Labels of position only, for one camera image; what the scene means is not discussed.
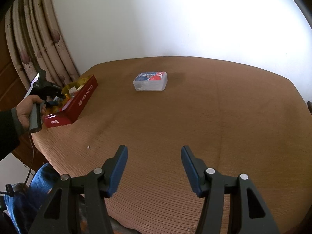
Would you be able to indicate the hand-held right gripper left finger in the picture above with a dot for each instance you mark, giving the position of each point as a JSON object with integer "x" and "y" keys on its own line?
{"x": 118, "y": 173}

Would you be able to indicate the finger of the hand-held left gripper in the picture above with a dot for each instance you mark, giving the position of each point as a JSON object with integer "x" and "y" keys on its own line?
{"x": 54, "y": 102}

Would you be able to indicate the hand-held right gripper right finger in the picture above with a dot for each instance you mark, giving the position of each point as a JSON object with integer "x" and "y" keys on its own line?
{"x": 192, "y": 173}

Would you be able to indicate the red metal tin box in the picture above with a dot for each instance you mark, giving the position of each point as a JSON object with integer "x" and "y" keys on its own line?
{"x": 78, "y": 104}

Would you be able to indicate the clear plastic box blue label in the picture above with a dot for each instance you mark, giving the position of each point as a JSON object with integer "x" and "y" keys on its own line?
{"x": 150, "y": 81}

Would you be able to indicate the person's left hand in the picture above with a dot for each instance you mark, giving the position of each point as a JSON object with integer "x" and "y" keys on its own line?
{"x": 24, "y": 112}

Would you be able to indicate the wooden cabinet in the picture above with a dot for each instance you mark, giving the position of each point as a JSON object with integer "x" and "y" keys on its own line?
{"x": 9, "y": 78}

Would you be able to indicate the beige patterned curtain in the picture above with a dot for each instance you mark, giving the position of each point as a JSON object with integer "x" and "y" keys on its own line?
{"x": 43, "y": 41}

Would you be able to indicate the person's blue jeans leg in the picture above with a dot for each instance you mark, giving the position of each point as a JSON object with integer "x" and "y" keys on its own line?
{"x": 36, "y": 182}

